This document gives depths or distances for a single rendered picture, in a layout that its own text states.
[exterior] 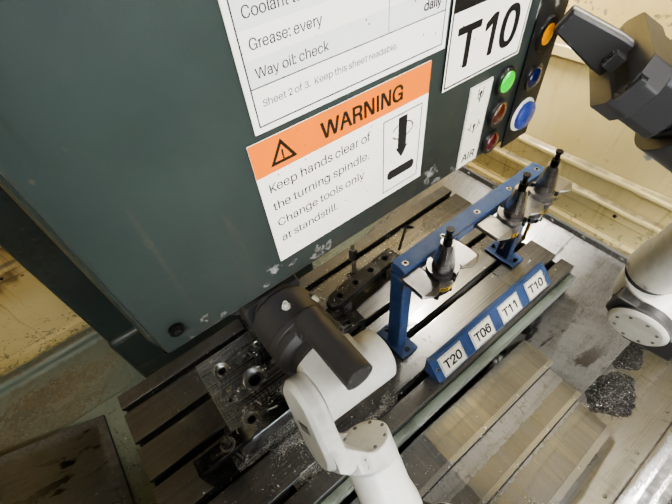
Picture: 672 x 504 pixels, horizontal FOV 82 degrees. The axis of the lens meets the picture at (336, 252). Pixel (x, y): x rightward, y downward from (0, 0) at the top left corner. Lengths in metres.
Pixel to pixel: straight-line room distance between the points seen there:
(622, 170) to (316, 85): 1.14
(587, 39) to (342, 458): 0.46
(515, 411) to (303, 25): 1.11
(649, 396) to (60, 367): 1.92
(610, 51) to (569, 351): 1.03
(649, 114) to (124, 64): 0.40
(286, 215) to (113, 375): 1.40
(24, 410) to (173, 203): 1.56
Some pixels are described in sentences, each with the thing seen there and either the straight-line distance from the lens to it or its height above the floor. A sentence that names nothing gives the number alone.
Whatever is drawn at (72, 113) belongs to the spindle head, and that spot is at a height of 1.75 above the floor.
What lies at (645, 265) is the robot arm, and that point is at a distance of 0.66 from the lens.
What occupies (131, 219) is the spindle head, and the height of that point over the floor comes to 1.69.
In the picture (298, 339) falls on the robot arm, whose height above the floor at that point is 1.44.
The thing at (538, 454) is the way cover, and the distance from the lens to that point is 1.21.
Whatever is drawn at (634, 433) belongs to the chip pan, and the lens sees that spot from 1.39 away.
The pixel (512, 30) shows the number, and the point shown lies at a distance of 0.39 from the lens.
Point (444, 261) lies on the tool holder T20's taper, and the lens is 0.74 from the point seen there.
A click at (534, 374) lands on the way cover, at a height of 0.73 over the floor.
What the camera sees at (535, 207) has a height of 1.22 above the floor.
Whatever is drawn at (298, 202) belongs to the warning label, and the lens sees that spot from 0.28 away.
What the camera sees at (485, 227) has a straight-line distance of 0.88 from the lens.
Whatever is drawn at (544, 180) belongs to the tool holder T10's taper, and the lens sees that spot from 0.96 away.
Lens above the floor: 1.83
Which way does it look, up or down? 49 degrees down
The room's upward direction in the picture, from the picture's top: 7 degrees counter-clockwise
